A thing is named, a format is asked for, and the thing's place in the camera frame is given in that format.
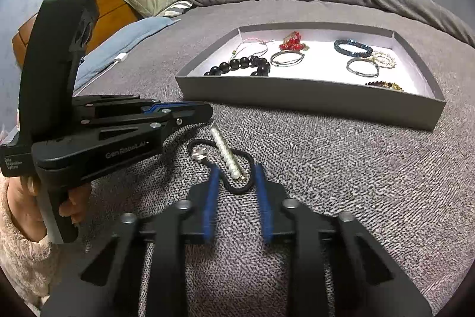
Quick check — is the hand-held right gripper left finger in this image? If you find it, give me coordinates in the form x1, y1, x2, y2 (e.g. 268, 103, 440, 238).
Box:
40, 165, 223, 317

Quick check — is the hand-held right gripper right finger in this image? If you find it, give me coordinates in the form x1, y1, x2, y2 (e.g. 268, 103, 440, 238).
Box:
253, 164, 433, 317

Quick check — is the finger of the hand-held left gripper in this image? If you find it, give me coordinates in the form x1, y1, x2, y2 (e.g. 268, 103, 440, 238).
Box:
81, 102, 214, 131
72, 96, 164, 119

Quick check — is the black hair tie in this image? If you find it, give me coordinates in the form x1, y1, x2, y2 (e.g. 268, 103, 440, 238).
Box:
187, 139, 257, 196

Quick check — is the pearl hair clip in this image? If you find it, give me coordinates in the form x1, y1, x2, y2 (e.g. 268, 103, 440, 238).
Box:
210, 127, 247, 181

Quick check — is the large black bead bracelet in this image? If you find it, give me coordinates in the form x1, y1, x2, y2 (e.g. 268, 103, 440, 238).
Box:
203, 56, 271, 77

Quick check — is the grey cardboard tray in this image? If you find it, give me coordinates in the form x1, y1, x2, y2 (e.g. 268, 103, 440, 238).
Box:
174, 25, 447, 132

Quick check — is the silver bangle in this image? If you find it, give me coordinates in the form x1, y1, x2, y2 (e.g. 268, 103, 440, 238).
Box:
347, 58, 380, 76
270, 50, 305, 67

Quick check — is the red bead ornament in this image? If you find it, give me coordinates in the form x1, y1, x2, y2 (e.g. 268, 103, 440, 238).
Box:
279, 32, 309, 51

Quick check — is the blue bead bracelet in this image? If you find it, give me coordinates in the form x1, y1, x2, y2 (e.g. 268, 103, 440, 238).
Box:
334, 39, 373, 57

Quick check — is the dark red bead bracelet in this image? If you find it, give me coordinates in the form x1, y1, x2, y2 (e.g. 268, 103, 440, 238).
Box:
364, 80, 403, 92

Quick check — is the person's left forearm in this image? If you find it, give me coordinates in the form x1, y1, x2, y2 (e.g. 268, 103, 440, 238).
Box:
0, 176, 62, 307

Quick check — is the person's left hand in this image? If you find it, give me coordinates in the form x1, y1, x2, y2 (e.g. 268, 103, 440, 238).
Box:
7, 176, 92, 240

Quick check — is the blue blanket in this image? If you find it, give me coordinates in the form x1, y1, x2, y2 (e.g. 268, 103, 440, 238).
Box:
72, 17, 182, 93

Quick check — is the grey patterned bedspread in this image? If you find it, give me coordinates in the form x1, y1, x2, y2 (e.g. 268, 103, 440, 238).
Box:
72, 7, 475, 317

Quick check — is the striped pillow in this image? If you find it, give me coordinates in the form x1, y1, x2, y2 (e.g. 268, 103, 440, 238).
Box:
161, 0, 194, 18

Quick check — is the pink string bracelet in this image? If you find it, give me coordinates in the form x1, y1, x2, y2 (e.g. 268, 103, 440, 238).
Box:
233, 38, 275, 58

